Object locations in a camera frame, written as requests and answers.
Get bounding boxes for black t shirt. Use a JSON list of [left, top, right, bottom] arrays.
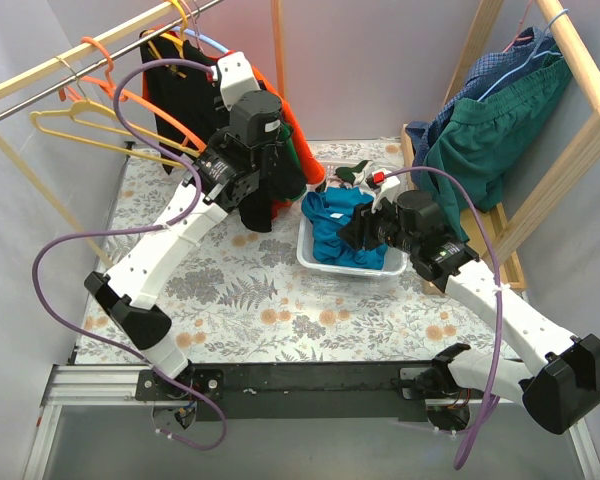
[[140, 36, 308, 233]]

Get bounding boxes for green and white t shirt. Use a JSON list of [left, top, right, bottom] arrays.
[[324, 160, 375, 192]]

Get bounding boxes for orange plastic hanger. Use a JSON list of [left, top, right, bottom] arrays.
[[58, 37, 206, 158]]

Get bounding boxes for orange t shirt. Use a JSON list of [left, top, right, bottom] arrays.
[[249, 64, 326, 217]]

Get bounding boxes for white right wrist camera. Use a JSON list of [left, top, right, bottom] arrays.
[[367, 169, 401, 213]]

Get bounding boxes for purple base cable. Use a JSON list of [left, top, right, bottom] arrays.
[[154, 399, 229, 452]]

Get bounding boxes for wooden clothes rack right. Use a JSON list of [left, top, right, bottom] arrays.
[[402, 1, 600, 291]]

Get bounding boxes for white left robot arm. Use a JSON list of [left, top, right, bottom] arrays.
[[84, 90, 282, 400]]

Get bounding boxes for blue checkered shorts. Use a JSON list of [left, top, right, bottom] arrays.
[[405, 27, 562, 166]]

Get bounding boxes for teal green shorts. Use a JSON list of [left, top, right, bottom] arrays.
[[411, 57, 572, 239]]

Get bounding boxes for pink wire hanger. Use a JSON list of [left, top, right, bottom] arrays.
[[502, 0, 534, 53]]

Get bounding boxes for metal hanging rod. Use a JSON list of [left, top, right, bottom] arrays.
[[0, 0, 226, 126]]

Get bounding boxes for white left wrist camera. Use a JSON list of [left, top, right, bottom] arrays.
[[211, 51, 261, 110]]

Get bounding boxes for dark yellow plastic hanger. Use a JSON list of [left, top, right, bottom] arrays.
[[147, 0, 192, 79]]

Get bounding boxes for wooden clothes rack left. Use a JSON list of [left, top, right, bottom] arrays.
[[0, 0, 287, 271]]

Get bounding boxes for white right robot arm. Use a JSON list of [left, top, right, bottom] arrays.
[[338, 191, 600, 434]]

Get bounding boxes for blue t shirt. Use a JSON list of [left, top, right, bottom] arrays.
[[301, 187, 388, 270]]

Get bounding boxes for wooden clothes rack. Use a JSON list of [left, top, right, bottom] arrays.
[[402, 1, 600, 291], [0, 0, 287, 271]]

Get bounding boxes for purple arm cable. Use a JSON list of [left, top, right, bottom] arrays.
[[31, 59, 229, 451], [384, 166, 504, 471]]

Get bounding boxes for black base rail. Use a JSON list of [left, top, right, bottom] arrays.
[[134, 357, 486, 424]]

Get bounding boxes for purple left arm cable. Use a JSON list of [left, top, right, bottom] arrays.
[[31, 59, 229, 451]]

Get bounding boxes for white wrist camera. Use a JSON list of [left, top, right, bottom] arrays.
[[367, 169, 401, 213], [211, 51, 261, 110]]

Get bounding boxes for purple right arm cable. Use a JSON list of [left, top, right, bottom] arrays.
[[384, 166, 504, 471]]

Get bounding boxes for light blue wire hanger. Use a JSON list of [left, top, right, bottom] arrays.
[[477, 8, 569, 102]]

